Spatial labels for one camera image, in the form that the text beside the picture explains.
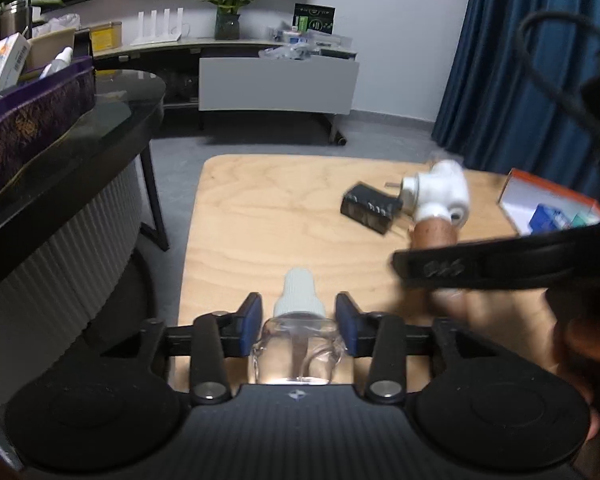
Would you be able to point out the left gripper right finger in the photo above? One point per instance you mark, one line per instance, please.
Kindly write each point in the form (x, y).
(352, 325)

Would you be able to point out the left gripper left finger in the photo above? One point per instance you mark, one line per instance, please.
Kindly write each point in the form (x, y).
(247, 325)

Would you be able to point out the clear refill bottle white cap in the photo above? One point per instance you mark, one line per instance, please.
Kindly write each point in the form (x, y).
(300, 344)

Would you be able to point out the rose gold bottle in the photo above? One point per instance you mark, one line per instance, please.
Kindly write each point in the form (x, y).
(432, 227)

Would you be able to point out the black power adapter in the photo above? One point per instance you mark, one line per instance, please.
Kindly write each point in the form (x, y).
(370, 207)

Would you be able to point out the white plug-in vaporizer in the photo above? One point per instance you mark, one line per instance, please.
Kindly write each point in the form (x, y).
(440, 193)

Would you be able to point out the right hand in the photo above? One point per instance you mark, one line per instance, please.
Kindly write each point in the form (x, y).
(557, 329)

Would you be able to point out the teal rectangular box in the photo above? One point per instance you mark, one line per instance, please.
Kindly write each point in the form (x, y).
(582, 219)

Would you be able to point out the blue rectangular box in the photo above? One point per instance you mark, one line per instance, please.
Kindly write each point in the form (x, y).
(547, 218)

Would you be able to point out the orange-rimmed white tray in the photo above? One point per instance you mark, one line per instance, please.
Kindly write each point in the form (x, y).
(523, 192)

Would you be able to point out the blue curtain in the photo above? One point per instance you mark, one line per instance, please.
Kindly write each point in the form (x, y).
(493, 115)

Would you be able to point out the black side table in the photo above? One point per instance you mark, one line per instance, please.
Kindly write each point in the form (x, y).
(69, 223)

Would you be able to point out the white tv cabinet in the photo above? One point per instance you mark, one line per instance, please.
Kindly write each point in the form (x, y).
(208, 75)

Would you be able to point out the white router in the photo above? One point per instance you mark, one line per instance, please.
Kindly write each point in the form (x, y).
(159, 29)

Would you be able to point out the purple patterned storage box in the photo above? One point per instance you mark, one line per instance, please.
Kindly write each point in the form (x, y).
(35, 114)

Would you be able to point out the black green display box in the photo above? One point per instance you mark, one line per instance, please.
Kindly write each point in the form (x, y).
(311, 17)

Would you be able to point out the yellow box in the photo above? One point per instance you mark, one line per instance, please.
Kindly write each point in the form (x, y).
(106, 36)

